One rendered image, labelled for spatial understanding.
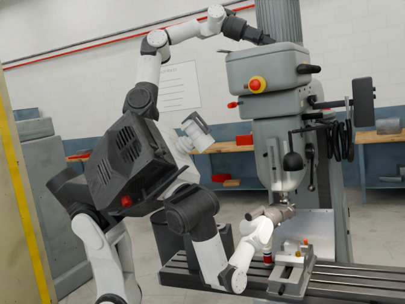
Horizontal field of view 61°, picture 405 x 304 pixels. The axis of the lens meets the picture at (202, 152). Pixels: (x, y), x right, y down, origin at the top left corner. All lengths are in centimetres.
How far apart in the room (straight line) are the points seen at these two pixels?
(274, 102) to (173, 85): 519
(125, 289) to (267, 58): 98
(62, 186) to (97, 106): 627
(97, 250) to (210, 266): 42
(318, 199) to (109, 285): 112
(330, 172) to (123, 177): 115
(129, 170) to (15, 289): 173
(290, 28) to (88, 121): 651
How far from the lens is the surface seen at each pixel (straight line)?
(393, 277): 167
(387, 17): 567
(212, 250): 109
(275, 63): 123
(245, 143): 538
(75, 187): 128
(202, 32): 149
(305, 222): 192
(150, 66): 133
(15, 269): 258
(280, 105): 132
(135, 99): 122
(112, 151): 108
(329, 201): 190
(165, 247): 341
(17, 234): 255
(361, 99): 162
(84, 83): 772
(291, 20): 164
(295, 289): 148
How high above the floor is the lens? 175
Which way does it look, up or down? 9 degrees down
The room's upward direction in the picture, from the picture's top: 8 degrees counter-clockwise
